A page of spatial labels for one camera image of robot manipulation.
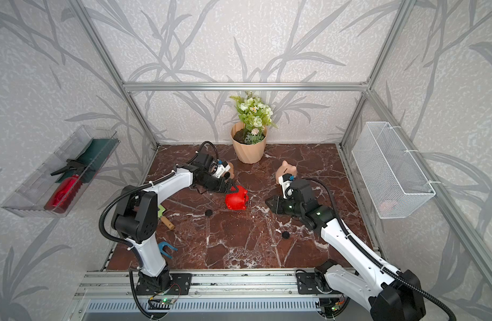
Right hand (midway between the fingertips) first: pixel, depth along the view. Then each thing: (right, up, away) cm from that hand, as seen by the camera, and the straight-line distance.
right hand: (266, 200), depth 77 cm
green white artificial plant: (-5, +37, +16) cm, 41 cm away
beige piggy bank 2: (+10, +12, +20) cm, 25 cm away
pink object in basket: (+43, -1, -6) cm, 44 cm away
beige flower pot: (-9, +20, +25) cm, 33 cm away
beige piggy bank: (-17, +10, +24) cm, 31 cm away
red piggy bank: (-13, -3, +12) cm, 17 cm away
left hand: (-16, +3, +13) cm, 21 cm away
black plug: (+8, -16, +8) cm, 20 cm away
